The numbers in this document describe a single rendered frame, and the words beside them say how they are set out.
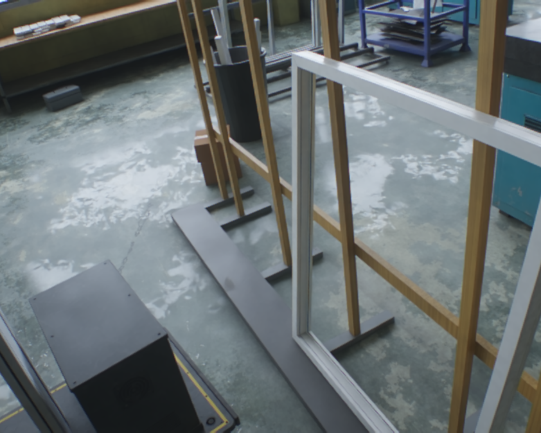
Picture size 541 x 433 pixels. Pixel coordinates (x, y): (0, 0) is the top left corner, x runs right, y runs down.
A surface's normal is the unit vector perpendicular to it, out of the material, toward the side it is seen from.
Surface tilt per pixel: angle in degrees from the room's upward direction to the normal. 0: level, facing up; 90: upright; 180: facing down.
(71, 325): 0
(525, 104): 90
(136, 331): 0
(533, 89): 90
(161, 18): 90
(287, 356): 0
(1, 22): 90
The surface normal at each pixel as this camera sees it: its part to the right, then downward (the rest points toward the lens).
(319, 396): -0.15, -0.84
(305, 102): 0.47, 0.41
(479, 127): -0.89, 0.24
